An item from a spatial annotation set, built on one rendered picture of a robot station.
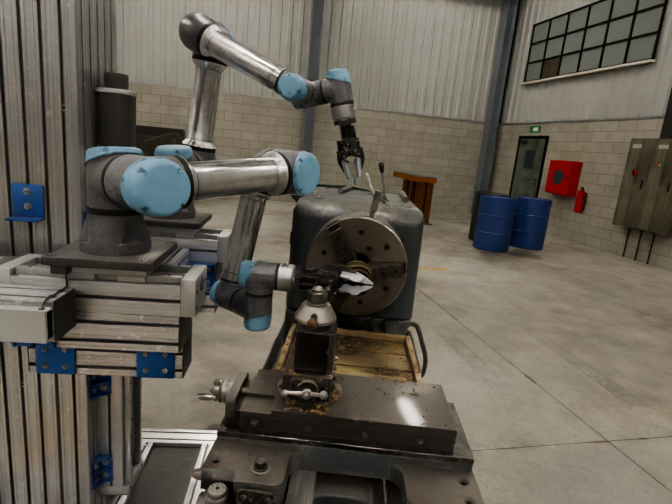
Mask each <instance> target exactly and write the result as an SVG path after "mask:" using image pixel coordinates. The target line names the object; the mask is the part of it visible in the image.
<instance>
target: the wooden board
mask: <svg viewBox="0 0 672 504"><path fill-rule="evenodd" d="M297 326H298V324H294V323H293V324H292V325H291V329H290V331H289V334H288V335H287V338H286V341H285V344H284V346H283V348H282V351H281V354H280V357H279V359H278V362H277V364H276V367H275V370H277V371H284V369H285V365H286V363H287V360H288V357H289V354H290V350H291V348H292V345H293V342H294V340H295V334H296V327H297ZM293 328H294V329H293ZM291 331H292V332H293V333H294V334H292V332H291ZM336 336H337V337H339V338H337V339H336V341H338V340H339V342H336V344H337V345H336V351H335V355H337V357H338V360H336V361H334V362H335V363H334V365H336V366H337V369H336V370H335V371H333V372H335V373H337V374H346V375H355V376H364V377H374V378H383V379H388V377H389V378H391V380H392V379H399V380H400V378H401V380H402V379H403V380H407V378H408V379H411V380H412V381H413V382H420V383H423V381H422V378H421V375H420V373H416V372H419V370H418V364H417V360H416V357H415V353H414V349H413V345H412V341H411V338H410V336H406V337H405V335H398V334H385V333H375V332H368V331H357V330H350V331H349V330H346V329H340V328H337V334H336ZM340 336H341V339H340ZM343 336H345V337H343ZM348 337H349V338H348ZM347 338H348V339H349V340H348V339H347ZM352 338H353V340H352ZM355 338H358V339H356V340H354V339H355ZM359 338H360V339H362V340H360V339H359ZM363 339H364V340H363ZM366 339H367V340H366ZM371 339H372V340H374V341H375V342H374V341H373V342H374V343H372V341H371V342H370V340H371ZM380 340H381V341H380ZM345 341H346V342H345ZM351 341H352V342H351ZM354 341H355V342H354ZM358 341H359V342H361V344H362V346H361V344H360V343H359V342H358ZM368 341H369V342H368ZM383 341H384V342H387V344H386V343H384V342H383ZM392 341H394V342H393V343H395V344H396V345H400V346H401V347H399V346H394V347H399V348H400V349H396V348H394V347H393V346H392V347H391V343H392ZM343 342H344V343H343ZM353 342H354V344H353ZM356 342H357V343H359V344H360V345H359V344H357V343H356ZM362 342H363V343H364V344H363V343H362ZM376 342H377V343H376ZM378 342H379V343H380V344H378ZM388 342H389V343H390V345H389V343H388ZM397 342H401V344H399V343H397ZM288 343H289V344H288ZM338 343H340V344H341V345H340V344H338ZM346 343H347V344H348V345H344V344H346ZM370 343H371V344H370ZM375 343H376V344H375ZM382 343H383V344H382ZM393 343H392V344H393ZM402 343H403V345H404V346H405V347H404V346H403V345H402ZM356 344H357V346H356V347H358V348H355V347H354V346H353V345H356ZM381 344H382V345H381ZM384 344H385V345H384ZM349 345H350V346H349ZM358 345H359V346H361V347H359V346H358ZM373 345H374V346H373ZM376 345H380V347H378V348H377V346H376ZM338 346H340V347H338ZM363 346H365V347H363ZM383 346H384V347H383ZM386 346H387V348H386ZM402 346H403V347H402ZM370 347H374V348H370ZM375 347H376V348H377V349H378V350H377V349H376V348H375ZM381 347H383V348H381ZM367 348H369V349H367ZM401 348H402V349H401ZM370 350H373V351H370ZM386 350H387V351H388V352H387V351H386ZM390 350H391V351H390ZM404 350H405V351H404ZM375 351H376V352H375ZM380 351H383V352H384V353H383V352H380ZM389 352H390V353H389ZM395 352H396V353H395ZM401 352H403V353H401ZM404 352H405V353H404ZM387 353H388V354H387ZM391 353H392V354H391ZM397 353H399V354H397ZM406 353H407V354H406ZM283 354H285V355H283ZM394 354H396V355H394ZM339 355H340V356H339ZM400 355H402V356H400ZM403 355H404V356H403ZM405 356H406V357H407V358H406V357H405ZM387 357H388V359H387ZM400 358H402V359H400ZM398 359H399V360H398ZM405 360H407V361H405ZM356 361H357V362H356ZM281 362H282V363H281ZM378 362H380V363H378ZM406 362H409V363H407V364H406ZM386 363H387V364H386ZM415 364H417V365H415ZM384 365H385V366H386V367H385V366H384ZM387 365H388V366H389V365H390V366H389V367H388V366H387ZM403 365H404V366H403ZM375 366H376V367H375ZM405 366H406V368H405ZM380 367H381V368H380ZM384 367H385V368H387V369H385V368H384ZM415 367H416V368H415ZM379 368H380V369H382V370H384V372H383V371H382V370H380V369H379ZM390 368H392V369H390ZM394 369H395V371H397V372H392V371H394ZM397 369H398V370H399V372H398V370H397ZM404 369H406V370H407V369H408V370H409V371H404ZM378 371H379V372H381V373H379V372H378ZM386 371H390V373H389V374H386V373H388V372H386ZM402 371H404V372H402ZM406 372H408V373H406ZM397 373H399V375H398V374H397ZM379 374H380V375H379ZM405 374H408V375H409V376H410V377H407V376H406V375H405ZM375 375H377V376H375ZM393 375H394V376H393ZM384 377H385V378H384ZM393 377H394V378H393ZM405 377H407V378H405ZM418 379H419V380H418ZM412 381H410V382H412Z"/></svg>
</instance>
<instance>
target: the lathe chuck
mask: <svg viewBox="0 0 672 504"><path fill-rule="evenodd" d="M366 216H369V215H368V214H361V213H353V214H346V215H343V216H340V217H337V218H335V219H333V220H332V221H330V222H329V223H327V224H326V225H325V226H324V227H323V228H322V229H321V230H320V231H319V232H318V234H317V235H316V237H315V239H314V241H313V243H312V245H311V247H310V249H309V252H308V256H307V263H306V268H309V267H312V266H315V265H319V264H322V263H325V262H327V263H331V264H333V265H344V264H343V263H342V261H341V257H340V255H339V254H338V252H337V250H336V247H335V245H334V243H333V241H332V240H331V238H330V236H329V234H330V232H329V230H328V227H329V226H331V225H333V224H335V223H336V222H338V223H339V224H340V226H341V228H342V230H343V232H344V233H345V235H346V237H347V239H348V240H349V242H350V244H351V246H352V247H353V249H354V251H355V253H360V254H363V255H365V256H366V257H367V258H368V259H369V260H370V262H401V263H406V271H407V262H408V260H407V255H406V251H405V249H404V246H403V244H402V242H401V240H400V238H399V236H398V235H397V233H396V232H395V231H394V229H393V228H392V227H391V226H390V225H388V224H387V223H386V222H384V221H383V220H381V219H379V218H377V217H375V216H373V218H375V219H373V218H369V217H366ZM406 278H407V274H402V278H388V280H381V279H378V281H372V283H373V287H372V288H370V289H369V290H368V292H366V293H365V294H363V295H360V296H354V295H350V296H349V298H348V299H347V301H345V302H344V304H343V306H342V307H341V309H340V310H337V312H340V313H343V314H347V315H367V314H371V313H375V312H377V311H379V310H381V309H383V308H385V307H386V306H388V305H389V304H390V303H392V302H393V301H394V300H395V299H396V297H397V296H398V295H399V294H400V292H401V290H402V289H403V287H404V284H405V281H406Z"/></svg>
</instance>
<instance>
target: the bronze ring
mask: <svg viewBox="0 0 672 504"><path fill-rule="evenodd" d="M345 266H347V267H349V268H351V269H353V270H355V271H356V272H358V273H360V274H362V275H363V276H365V277H367V278H368V279H369V280H370V281H371V282H372V280H373V272H372V269H371V267H370V266H369V265H368V264H367V263H365V262H363V261H352V262H349V263H348V264H346V265H345ZM341 280H342V282H343V283H344V282H347V283H350V284H353V285H354V284H364V283H362V282H353V281H344V280H343V278H341Z"/></svg>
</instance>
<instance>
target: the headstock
mask: <svg viewBox="0 0 672 504"><path fill-rule="evenodd" d="M315 190H318V191H317V192H316V193H311V194H309V195H306V196H302V197H301V198H300V199H299V200H298V202H297V201H296V205H295V207H294V209H293V219H292V231H291V233H290V256H289V264H292V265H295V266H302V273H304V269H306V263H307V256H308V252H309V249H310V247H311V245H312V243H313V241H314V239H315V237H316V235H317V233H318V232H319V231H320V229H321V228H322V227H323V226H324V225H325V224H326V223H327V222H329V221H330V220H331V219H333V218H335V217H337V216H339V215H342V214H345V213H350V212H364V213H369V214H370V211H371V210H370V206H371V203H372V200H373V196H372V194H371V192H369V191H359V190H351V191H348V192H345V193H342V194H339V193H338V188H328V187H316V188H315ZM386 196H387V199H388V200H390V201H386V204H383V203H381V202H380V201H379V204H378V208H377V211H375V213H374V215H375V216H377V217H379V218H381V219H383V220H384V221H386V222H387V223H388V224H389V225H391V226H392V228H393V229H394V230H395V231H396V233H397V234H398V236H399V238H400V240H401V242H402V244H403V246H404V249H405V251H406V255H407V260H408V262H407V265H408V266H407V271H406V274H407V278H406V281H405V284H404V287H403V289H402V290H401V292H400V294H399V295H398V296H397V297H396V299H395V300H394V301H393V302H392V303H390V304H389V305H388V306H386V307H385V308H383V309H381V310H379V311H377V312H375V313H371V314H367V315H361V316H370V317H380V318H389V319H399V320H408V319H411V318H412V314H413V306H414V298H415V290H416V282H417V274H418V267H419V259H420V251H421V243H422V235H423V227H424V215H423V213H422V212H421V211H420V210H419V209H418V208H417V207H416V206H415V205H414V204H413V203H412V202H411V201H410V200H409V201H408V202H407V203H405V202H404V201H403V199H402V197H401V195H399V194H390V193H386ZM386 205H389V206H386ZM394 205H399V207H396V206H394ZM402 205H407V206H402ZM310 230H311V231H310ZM401 238H402V239H401ZM300 248H301V249H300ZM357 261H363V262H365V263H367V262H368V258H367V257H366V256H365V255H363V254H360V253H358V254H357ZM407 292H408V293H407ZM299 295H300V296H299ZM302 298H303V300H302ZM305 300H307V292H304V291H299V292H295V291H294V290H293V291H292V292H287V293H286V306H287V307H289V308H294V309H298V308H299V307H300V305H301V304H302V303H303V302H304V301H305ZM391 313H392V314H393V315H392V314H391ZM399 313H400V314H399Z"/></svg>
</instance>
